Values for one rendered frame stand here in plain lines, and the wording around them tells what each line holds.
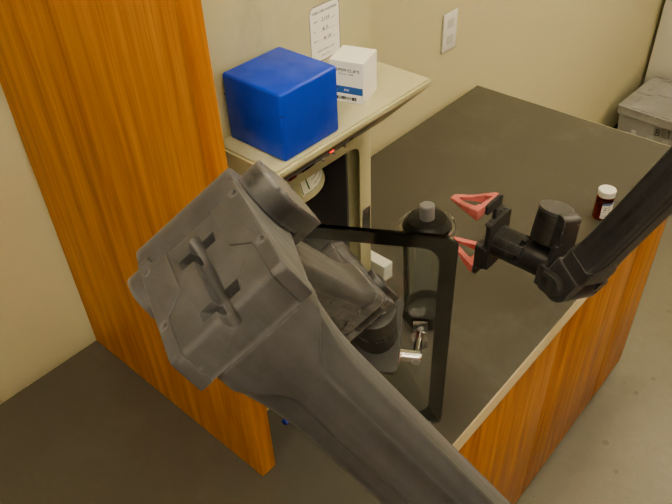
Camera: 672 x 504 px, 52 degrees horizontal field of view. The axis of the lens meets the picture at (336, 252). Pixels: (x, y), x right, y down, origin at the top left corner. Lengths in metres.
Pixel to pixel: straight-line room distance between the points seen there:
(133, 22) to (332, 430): 0.52
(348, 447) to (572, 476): 2.04
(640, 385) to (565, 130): 1.03
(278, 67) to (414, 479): 0.59
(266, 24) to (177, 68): 0.21
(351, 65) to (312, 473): 0.67
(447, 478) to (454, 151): 1.60
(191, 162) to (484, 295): 0.86
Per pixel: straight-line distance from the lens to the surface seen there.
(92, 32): 0.86
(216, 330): 0.34
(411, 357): 1.01
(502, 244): 1.20
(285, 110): 0.82
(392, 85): 1.02
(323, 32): 1.00
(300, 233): 0.44
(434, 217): 1.29
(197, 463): 1.25
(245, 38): 0.90
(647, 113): 3.64
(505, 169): 1.91
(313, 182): 1.12
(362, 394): 0.37
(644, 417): 2.62
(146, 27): 0.76
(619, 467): 2.47
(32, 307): 1.42
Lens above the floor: 1.96
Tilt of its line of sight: 40 degrees down
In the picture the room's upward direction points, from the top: 3 degrees counter-clockwise
